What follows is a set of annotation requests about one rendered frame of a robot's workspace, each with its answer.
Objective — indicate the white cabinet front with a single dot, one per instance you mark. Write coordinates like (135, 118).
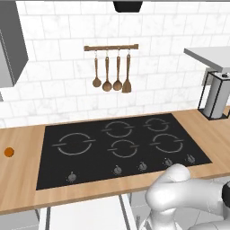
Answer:
(18, 221)

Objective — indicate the grey hob knob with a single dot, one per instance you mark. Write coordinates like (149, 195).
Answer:
(190, 158)
(168, 162)
(117, 170)
(72, 177)
(143, 166)

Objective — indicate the orange fruit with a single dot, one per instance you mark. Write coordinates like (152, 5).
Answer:
(9, 152)

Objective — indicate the wooden spatula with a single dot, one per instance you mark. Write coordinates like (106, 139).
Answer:
(127, 84)

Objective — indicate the black extractor hood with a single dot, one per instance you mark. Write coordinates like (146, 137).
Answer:
(128, 6)

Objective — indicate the medium wooden spoon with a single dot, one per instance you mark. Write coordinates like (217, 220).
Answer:
(117, 83)

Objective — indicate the large wooden spoon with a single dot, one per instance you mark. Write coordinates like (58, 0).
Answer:
(107, 84)

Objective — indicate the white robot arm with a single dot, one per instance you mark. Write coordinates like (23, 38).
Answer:
(182, 194)

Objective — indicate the small wooden spoon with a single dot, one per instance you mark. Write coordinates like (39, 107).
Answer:
(96, 80)

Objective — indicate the grey wall cupboard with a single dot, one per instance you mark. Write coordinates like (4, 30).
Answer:
(10, 45)

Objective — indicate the white drawer front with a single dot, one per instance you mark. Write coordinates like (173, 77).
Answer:
(86, 216)

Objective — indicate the black hob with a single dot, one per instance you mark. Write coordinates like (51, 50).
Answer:
(119, 146)

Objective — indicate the grey wall shelf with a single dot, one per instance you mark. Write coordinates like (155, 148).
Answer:
(209, 57)

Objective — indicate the wooden utensil rail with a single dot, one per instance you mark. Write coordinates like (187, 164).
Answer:
(110, 47)

